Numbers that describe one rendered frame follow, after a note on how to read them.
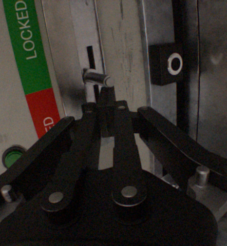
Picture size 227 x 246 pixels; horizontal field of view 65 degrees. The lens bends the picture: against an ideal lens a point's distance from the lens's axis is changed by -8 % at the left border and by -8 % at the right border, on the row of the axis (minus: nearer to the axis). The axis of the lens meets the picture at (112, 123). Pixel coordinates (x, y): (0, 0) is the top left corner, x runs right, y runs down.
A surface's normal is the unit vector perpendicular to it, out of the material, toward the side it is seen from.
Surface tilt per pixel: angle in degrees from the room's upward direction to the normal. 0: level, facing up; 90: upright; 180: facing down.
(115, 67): 90
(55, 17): 90
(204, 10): 0
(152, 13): 90
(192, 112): 0
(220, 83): 0
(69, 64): 90
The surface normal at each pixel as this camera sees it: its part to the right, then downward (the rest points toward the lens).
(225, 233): -0.13, -0.90
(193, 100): -0.86, 0.31
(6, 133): 0.49, 0.31
